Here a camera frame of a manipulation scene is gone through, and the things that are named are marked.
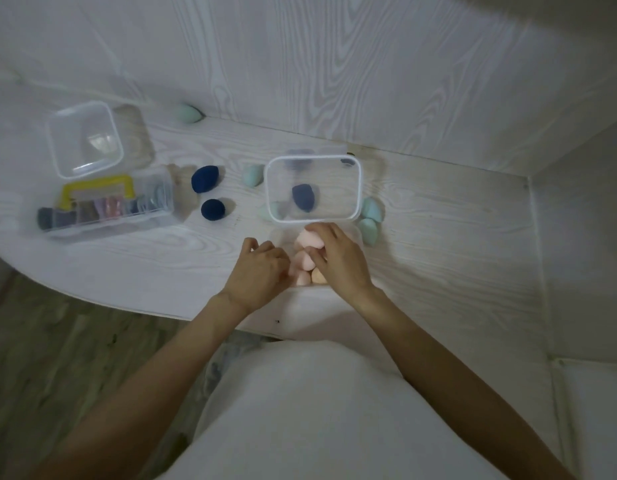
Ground person's right hand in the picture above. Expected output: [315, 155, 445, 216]
[304, 222, 378, 303]

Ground person's left hand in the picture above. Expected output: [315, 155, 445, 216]
[221, 237, 292, 315]

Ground clear container holding pink sponges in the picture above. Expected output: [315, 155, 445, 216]
[267, 223, 364, 295]

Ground person's right forearm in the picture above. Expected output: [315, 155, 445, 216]
[351, 287, 577, 480]

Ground person's left forearm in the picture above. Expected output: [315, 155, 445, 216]
[26, 293, 253, 480]

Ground clear rectangular plastic container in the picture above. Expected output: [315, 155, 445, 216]
[263, 153, 363, 225]

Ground person's white shirt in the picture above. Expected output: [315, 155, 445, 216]
[156, 339, 497, 480]

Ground assorted small hair accessories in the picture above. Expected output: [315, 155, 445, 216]
[37, 181, 172, 230]

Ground empty clear square plastic container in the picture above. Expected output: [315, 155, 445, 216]
[45, 100, 125, 180]

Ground white cushion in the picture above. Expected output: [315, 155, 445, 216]
[551, 359, 617, 480]

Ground clear storage box yellow handle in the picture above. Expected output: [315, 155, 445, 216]
[36, 166, 176, 241]

